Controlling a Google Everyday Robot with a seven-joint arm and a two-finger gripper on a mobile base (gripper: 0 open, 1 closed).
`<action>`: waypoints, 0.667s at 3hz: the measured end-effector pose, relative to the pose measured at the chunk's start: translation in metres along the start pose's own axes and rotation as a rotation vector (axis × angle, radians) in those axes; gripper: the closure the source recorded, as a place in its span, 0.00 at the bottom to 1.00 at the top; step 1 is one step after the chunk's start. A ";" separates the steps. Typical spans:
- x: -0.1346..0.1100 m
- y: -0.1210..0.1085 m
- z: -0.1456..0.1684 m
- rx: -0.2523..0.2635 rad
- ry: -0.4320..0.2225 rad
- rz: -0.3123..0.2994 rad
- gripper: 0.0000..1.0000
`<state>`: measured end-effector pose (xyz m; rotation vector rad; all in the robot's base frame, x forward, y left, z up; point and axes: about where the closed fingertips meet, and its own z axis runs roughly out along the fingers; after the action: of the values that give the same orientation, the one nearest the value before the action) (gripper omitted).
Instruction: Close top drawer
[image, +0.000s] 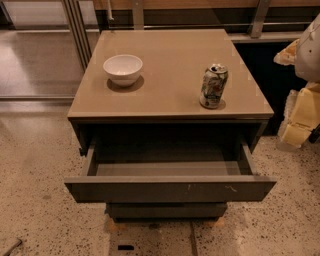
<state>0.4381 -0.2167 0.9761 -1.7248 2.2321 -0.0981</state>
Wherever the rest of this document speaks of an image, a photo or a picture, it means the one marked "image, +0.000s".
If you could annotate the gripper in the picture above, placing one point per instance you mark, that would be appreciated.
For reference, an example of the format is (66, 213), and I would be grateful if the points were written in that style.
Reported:
(308, 56)

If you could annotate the grey top drawer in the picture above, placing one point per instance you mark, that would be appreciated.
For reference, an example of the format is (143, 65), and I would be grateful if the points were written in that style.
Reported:
(169, 172)

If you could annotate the grey drawer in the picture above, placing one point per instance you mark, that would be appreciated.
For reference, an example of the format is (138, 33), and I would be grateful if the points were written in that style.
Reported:
(119, 211)
(169, 172)

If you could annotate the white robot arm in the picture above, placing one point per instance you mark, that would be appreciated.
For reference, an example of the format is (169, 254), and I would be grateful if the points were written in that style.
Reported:
(307, 67)

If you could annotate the grey cabinet with tan top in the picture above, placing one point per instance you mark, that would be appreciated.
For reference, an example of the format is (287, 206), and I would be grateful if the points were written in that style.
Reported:
(174, 62)

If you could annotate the grey lower drawer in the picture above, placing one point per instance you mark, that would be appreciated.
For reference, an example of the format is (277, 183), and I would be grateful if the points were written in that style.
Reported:
(119, 211)

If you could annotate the crushed drink can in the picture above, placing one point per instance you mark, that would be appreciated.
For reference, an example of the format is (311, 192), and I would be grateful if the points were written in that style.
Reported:
(214, 81)

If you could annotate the white ceramic bowl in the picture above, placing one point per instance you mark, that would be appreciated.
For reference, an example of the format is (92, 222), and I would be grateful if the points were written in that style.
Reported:
(123, 70)

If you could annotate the metal rail frame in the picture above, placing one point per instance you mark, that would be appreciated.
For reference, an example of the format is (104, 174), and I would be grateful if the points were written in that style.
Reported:
(248, 20)

